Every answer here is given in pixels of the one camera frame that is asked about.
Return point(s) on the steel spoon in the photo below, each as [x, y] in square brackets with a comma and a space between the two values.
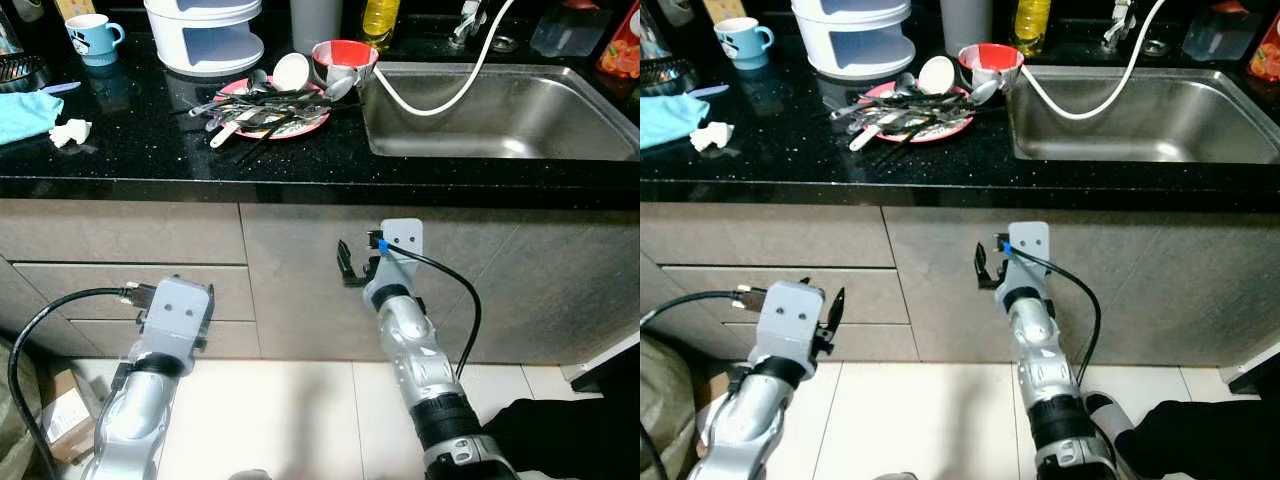
[985, 91]
[904, 84]
[215, 106]
[340, 88]
[858, 110]
[258, 80]

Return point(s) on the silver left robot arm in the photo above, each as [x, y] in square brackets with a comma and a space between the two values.
[745, 430]
[130, 430]

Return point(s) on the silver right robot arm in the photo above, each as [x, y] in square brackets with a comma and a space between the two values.
[420, 360]
[1040, 350]

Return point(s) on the steel kitchen faucet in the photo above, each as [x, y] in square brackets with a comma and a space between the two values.
[468, 22]
[1120, 22]

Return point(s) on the brown cardboard box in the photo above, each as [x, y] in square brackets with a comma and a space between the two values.
[65, 415]
[712, 392]

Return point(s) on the pink round plate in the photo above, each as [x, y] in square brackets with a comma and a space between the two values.
[952, 128]
[305, 125]

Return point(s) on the black chopstick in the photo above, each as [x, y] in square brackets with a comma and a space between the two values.
[1000, 106]
[262, 142]
[200, 108]
[905, 146]

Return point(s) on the white and grey slipper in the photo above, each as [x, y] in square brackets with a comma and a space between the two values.
[1105, 410]

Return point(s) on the grey cabinet door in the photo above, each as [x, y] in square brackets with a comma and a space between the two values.
[540, 270]
[1180, 275]

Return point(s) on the olive green fabric bag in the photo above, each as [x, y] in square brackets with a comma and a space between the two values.
[665, 410]
[12, 430]

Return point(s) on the white ceramic soup spoon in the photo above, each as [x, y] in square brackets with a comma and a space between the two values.
[937, 75]
[290, 72]

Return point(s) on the steel bowl with red inside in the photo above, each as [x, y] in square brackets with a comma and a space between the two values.
[345, 52]
[990, 55]

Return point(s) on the white crumpled tissue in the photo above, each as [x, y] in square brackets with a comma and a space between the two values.
[70, 132]
[712, 136]

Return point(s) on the stainless steel sink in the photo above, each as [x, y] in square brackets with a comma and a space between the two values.
[530, 125]
[1170, 130]

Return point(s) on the grey tall cup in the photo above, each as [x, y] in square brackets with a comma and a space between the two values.
[965, 25]
[315, 25]

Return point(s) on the yellow cooking oil bottle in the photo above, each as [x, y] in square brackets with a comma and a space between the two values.
[1032, 22]
[381, 20]

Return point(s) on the pale blue plastic utensil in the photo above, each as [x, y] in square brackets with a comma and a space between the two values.
[710, 91]
[62, 88]

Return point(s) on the white two-tier plastic rack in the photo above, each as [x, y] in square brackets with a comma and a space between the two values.
[175, 50]
[825, 55]

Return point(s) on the light blue cloth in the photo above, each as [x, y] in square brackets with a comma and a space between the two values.
[25, 115]
[665, 120]

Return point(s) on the round steel sink hole cover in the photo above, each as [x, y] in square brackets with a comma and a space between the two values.
[503, 43]
[1156, 47]

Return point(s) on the person leg in black trousers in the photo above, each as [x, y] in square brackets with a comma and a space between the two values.
[1200, 440]
[570, 440]

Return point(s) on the blue ceramic mug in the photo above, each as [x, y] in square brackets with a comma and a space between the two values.
[92, 40]
[742, 45]

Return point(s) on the clear plastic container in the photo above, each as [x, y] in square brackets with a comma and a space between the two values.
[565, 35]
[1215, 38]

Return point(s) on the wooden board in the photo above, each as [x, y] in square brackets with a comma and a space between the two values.
[725, 9]
[75, 9]

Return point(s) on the shiny steel pot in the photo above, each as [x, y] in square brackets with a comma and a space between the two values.
[8, 35]
[652, 35]

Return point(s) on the red printed packet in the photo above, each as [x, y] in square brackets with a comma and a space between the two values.
[1268, 60]
[622, 55]

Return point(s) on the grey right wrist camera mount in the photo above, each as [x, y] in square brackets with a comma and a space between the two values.
[1030, 245]
[403, 240]

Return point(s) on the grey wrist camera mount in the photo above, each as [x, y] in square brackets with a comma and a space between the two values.
[175, 310]
[790, 315]
[1030, 245]
[403, 240]

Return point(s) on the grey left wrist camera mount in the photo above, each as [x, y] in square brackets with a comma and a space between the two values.
[790, 315]
[175, 310]

